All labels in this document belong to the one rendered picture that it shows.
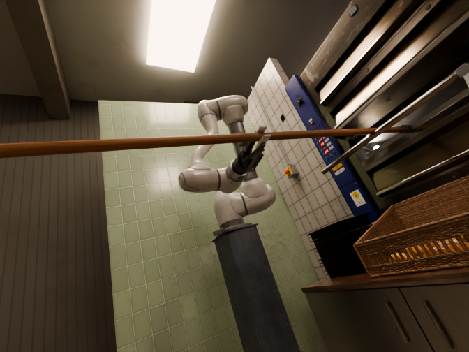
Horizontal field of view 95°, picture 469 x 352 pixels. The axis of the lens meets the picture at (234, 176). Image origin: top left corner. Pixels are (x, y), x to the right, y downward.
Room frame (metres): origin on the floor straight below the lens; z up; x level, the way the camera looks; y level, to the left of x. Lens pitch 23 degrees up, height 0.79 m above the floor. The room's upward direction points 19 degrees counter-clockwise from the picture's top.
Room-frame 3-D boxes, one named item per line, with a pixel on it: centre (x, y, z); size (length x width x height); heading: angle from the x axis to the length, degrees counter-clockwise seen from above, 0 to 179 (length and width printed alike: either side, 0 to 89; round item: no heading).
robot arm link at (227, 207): (1.32, 0.10, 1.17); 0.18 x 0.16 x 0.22; 99
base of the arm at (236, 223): (1.31, 0.13, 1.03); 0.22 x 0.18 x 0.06; 123
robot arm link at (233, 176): (0.86, -0.02, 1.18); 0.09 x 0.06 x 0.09; 119
